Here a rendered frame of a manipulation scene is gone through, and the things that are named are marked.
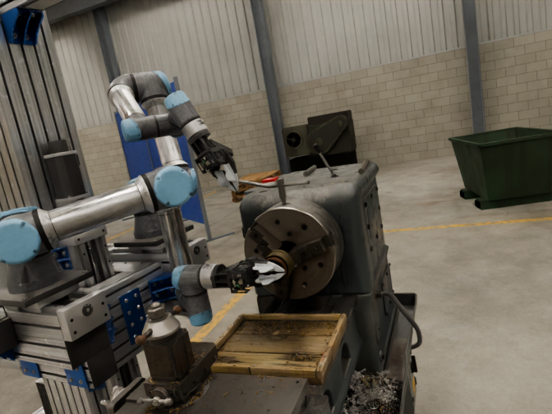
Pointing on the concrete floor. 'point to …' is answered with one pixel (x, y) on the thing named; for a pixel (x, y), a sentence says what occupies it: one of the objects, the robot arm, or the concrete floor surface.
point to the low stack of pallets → (253, 181)
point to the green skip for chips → (505, 166)
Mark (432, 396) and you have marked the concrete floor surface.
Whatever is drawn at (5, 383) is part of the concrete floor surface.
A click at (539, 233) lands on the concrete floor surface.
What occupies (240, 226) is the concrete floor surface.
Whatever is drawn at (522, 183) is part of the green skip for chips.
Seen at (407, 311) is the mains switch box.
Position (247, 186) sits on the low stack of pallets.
